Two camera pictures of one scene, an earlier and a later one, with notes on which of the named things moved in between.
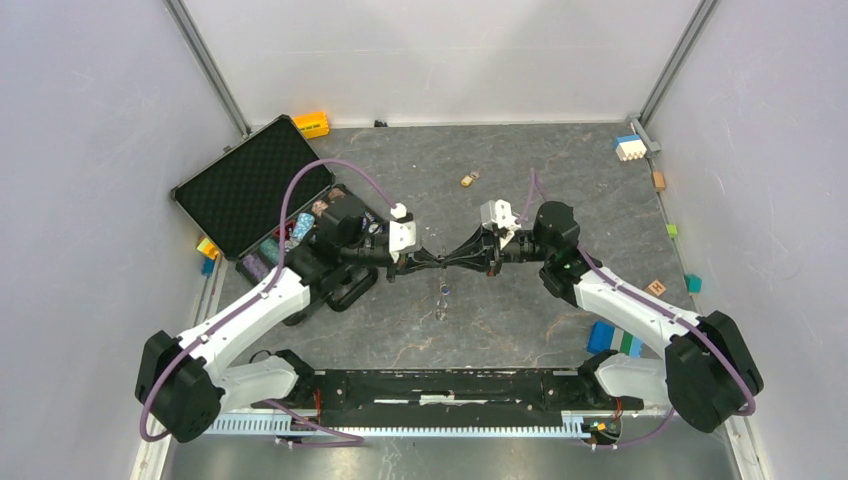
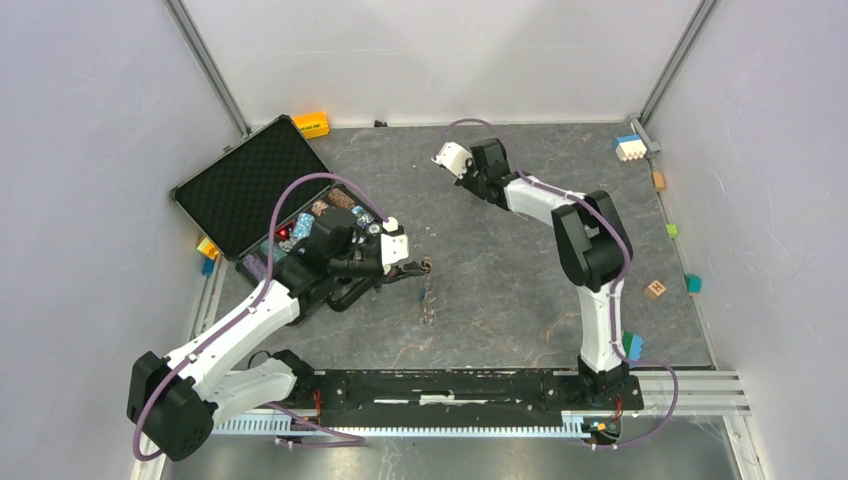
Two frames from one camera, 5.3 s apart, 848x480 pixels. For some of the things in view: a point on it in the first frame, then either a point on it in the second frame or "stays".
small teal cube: [693, 283] stays
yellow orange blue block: [210, 252] stays
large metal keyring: [444, 290] -> [427, 295]
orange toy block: [312, 126] stays
